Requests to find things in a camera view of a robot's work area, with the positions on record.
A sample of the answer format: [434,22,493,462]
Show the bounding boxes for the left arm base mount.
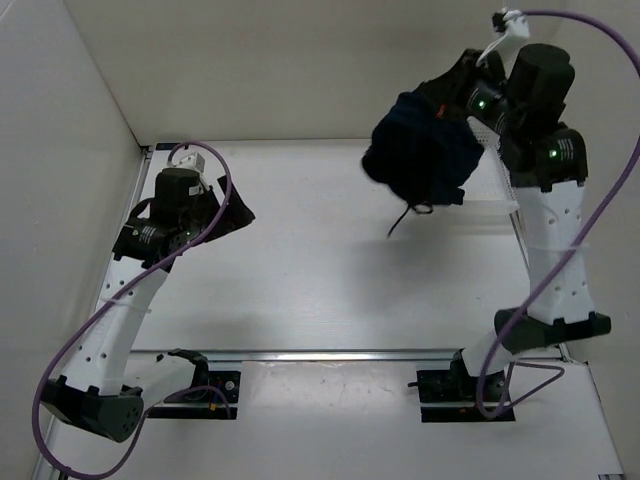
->
[148,349,241,420]

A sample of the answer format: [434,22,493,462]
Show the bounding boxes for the aluminium frame rail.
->
[129,348,561,365]

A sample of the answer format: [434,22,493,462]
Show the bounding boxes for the white plastic basket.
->
[461,117,518,216]

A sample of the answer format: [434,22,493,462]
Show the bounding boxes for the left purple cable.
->
[31,141,234,474]

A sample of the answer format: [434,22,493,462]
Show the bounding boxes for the navy blue shorts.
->
[361,91,484,215]

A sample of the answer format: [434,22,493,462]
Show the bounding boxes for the purple cable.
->
[474,9,640,420]
[31,141,234,474]

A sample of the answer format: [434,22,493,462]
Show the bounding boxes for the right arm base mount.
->
[407,352,516,424]

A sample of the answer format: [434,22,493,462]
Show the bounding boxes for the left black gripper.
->
[180,175,254,246]

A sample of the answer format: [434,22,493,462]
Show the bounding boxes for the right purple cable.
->
[474,9,640,420]

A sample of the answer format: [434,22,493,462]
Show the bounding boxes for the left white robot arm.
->
[40,167,255,443]

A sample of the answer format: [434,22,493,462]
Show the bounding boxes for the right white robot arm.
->
[418,43,611,400]

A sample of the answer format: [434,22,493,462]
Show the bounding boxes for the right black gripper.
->
[419,49,524,137]

